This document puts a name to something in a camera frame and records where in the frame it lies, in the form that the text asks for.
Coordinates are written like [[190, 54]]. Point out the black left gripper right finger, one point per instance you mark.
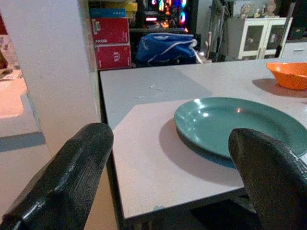
[[271, 177]]

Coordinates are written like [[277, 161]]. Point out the red cardboard box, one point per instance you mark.
[[110, 31], [113, 57]]

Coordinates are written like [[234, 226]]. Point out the orange bowl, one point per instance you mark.
[[289, 75]]

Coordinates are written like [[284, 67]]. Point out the white counter ledge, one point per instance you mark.
[[14, 112]]

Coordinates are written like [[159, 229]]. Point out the blue fabric bag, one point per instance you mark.
[[165, 49]]

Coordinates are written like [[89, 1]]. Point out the computer case with rgb lights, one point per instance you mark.
[[168, 14]]

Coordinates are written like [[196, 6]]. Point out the white drawer unit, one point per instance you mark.
[[295, 49]]

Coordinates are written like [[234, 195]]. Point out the teal round plate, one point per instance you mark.
[[230, 124]]

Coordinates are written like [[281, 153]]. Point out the blue flat box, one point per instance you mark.
[[108, 13]]

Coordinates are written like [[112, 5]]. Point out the white glass-door cabinet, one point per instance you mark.
[[260, 38]]

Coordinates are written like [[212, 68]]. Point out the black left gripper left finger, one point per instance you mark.
[[64, 177]]

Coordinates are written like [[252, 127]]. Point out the yellow box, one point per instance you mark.
[[130, 6]]

